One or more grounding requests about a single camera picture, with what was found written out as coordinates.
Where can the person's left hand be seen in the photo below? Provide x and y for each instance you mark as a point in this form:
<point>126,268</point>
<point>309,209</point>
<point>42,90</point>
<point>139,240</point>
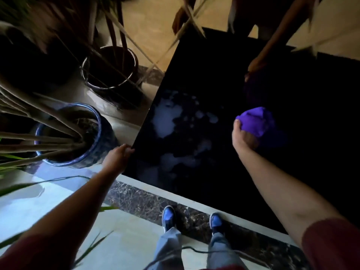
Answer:
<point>115,160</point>

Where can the person's right hand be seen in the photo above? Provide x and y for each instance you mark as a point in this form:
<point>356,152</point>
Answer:
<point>243,141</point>

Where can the person's left fingers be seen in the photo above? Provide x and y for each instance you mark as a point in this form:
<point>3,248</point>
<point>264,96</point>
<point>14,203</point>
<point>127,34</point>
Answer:
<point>127,150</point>

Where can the person's right thumb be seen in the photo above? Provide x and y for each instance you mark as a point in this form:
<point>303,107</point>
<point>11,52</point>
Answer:
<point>236,128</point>

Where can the purple cleaning cloth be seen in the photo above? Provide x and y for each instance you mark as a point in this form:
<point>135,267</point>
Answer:
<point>257,120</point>

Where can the person's right forearm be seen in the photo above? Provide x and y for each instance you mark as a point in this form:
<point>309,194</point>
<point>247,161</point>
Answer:
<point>281,191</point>

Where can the person's left forearm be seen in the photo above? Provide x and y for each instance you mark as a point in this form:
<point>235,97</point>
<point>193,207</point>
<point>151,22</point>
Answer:
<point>73,205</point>

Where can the blue glazed plant pot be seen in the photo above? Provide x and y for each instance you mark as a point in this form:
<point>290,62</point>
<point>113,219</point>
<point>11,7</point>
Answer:
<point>104,143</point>

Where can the white cleaning foam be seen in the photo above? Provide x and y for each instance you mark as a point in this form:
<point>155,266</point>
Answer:
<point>166,118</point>

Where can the dark metal-rimmed plant pot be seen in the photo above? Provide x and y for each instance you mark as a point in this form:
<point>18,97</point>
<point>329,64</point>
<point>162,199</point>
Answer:
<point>112,89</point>

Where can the black glossy table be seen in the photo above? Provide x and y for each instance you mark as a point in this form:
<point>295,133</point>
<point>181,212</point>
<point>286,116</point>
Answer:
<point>211,67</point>

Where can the blue left shoe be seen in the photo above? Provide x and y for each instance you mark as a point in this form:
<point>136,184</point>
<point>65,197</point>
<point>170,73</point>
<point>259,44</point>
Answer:
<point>168,217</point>

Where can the blue shoe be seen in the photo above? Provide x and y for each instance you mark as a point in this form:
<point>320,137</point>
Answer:
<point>168,217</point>
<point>216,222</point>

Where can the plant with pale thick stalks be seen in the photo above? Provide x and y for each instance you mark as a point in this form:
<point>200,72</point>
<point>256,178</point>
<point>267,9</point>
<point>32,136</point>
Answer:
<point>36,137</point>

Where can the blue right shoe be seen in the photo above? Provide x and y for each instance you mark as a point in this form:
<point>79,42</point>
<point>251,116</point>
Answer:
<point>216,222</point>

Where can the light blue jeans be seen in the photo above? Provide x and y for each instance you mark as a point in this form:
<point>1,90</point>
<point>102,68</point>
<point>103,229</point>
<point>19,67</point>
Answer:
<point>168,247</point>

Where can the green long plant leaves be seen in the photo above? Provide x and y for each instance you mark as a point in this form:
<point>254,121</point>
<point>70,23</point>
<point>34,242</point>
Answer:
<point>17,188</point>

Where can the plant with dark thin stems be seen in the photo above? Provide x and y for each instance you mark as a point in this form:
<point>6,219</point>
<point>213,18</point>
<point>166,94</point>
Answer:
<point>119,30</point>

